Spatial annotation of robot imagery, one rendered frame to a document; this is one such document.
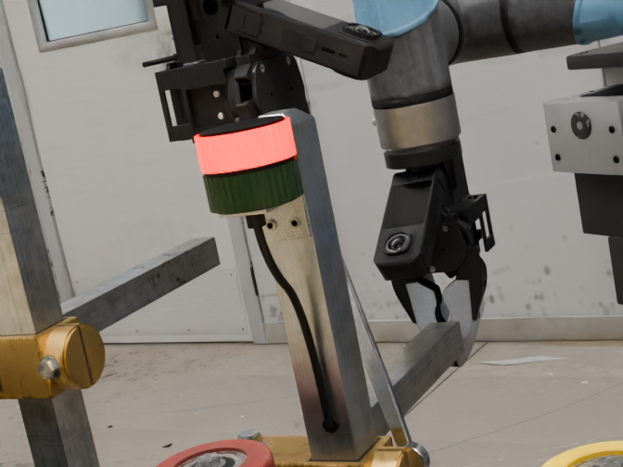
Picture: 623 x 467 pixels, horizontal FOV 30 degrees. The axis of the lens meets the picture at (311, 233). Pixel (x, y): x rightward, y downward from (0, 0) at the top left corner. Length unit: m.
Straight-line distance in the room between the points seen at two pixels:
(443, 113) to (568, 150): 0.45
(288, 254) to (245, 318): 3.52
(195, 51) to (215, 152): 0.17
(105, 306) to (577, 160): 0.67
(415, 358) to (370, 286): 2.95
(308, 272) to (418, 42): 0.34
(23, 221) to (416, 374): 0.35
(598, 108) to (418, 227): 0.46
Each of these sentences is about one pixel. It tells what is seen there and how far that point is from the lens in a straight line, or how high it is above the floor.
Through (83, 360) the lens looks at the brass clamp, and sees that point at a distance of 0.90.
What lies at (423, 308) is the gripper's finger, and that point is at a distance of 1.10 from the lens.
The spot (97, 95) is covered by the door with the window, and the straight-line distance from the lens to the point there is 4.44.
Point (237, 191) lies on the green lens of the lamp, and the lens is 0.69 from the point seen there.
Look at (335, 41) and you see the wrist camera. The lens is 0.80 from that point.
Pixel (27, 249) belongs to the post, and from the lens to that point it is 0.90.
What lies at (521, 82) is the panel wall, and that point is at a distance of 3.56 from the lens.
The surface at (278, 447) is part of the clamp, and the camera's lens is 0.84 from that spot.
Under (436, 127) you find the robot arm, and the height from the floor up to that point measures 1.04.
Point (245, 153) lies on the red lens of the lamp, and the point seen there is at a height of 1.09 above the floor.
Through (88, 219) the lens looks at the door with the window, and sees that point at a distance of 4.61.
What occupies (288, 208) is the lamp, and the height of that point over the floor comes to 1.05.
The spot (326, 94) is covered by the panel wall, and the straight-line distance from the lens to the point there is 3.85.
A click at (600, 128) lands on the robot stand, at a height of 0.96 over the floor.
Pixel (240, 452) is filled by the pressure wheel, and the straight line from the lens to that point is 0.75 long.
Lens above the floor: 1.17
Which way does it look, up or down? 11 degrees down
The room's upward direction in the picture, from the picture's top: 11 degrees counter-clockwise
